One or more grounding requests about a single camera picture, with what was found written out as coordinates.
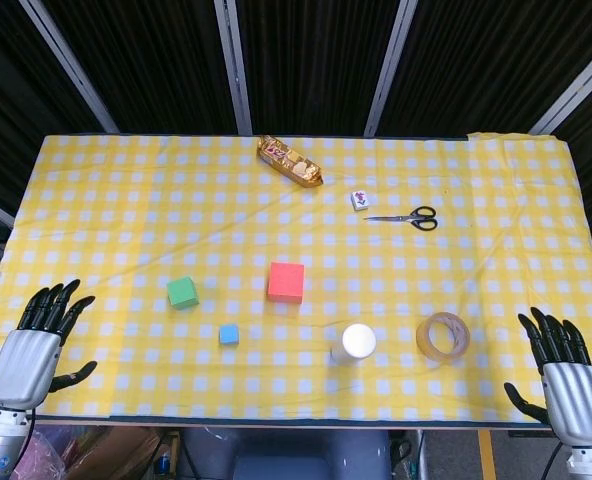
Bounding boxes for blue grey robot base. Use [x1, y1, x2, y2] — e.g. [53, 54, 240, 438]
[180, 428, 392, 480]

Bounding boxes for clear tape roll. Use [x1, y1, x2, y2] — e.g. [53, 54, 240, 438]
[415, 311, 472, 361]

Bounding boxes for pink plastic bag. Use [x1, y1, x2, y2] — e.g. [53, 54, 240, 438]
[13, 429, 70, 480]

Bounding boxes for green cube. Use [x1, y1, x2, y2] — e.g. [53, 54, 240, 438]
[166, 276, 200, 311]

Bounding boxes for black handled scissors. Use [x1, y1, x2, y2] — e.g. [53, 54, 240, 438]
[363, 205, 438, 232]

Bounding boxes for large red cube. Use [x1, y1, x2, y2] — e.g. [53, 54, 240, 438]
[266, 260, 306, 304]

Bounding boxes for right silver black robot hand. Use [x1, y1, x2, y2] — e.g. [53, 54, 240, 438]
[504, 306, 592, 449]

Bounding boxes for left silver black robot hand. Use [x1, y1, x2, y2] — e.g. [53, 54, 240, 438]
[0, 278, 98, 410]

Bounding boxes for yellow checkered tablecloth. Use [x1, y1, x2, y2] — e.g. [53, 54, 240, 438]
[0, 130, 592, 426]

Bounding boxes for gold biscuit packet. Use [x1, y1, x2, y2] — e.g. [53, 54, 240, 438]
[255, 134, 325, 189]

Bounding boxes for brown cardboard box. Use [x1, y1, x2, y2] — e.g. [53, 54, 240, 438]
[65, 427, 162, 480]

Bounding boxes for white cylindrical bottle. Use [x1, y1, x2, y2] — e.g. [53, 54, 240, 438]
[328, 323, 378, 369]

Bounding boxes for black pleated curtain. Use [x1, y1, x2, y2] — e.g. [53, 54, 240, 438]
[0, 0, 592, 301]

